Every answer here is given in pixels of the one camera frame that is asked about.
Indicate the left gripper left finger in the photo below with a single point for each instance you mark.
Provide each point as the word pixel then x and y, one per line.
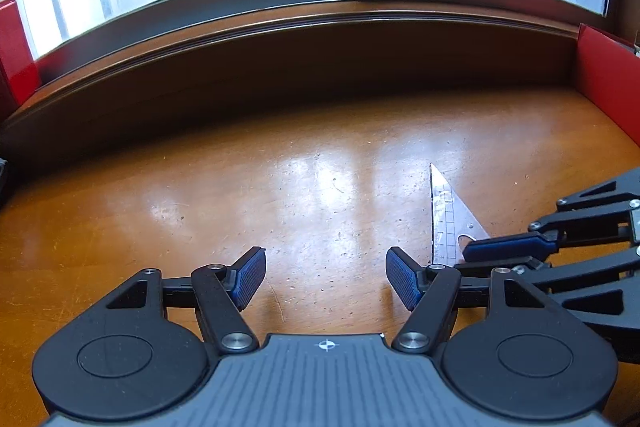
pixel 196 315

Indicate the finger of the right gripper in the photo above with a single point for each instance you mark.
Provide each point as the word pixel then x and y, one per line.
pixel 602 292
pixel 606 213

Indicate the transparent triangle ruler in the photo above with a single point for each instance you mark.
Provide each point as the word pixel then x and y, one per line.
pixel 453 224

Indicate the red cardboard shoe box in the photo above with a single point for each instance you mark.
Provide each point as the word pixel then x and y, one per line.
pixel 608 74

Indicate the red box left side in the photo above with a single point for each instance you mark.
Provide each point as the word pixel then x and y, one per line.
pixel 19 73

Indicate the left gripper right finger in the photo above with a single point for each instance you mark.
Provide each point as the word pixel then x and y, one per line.
pixel 433 295

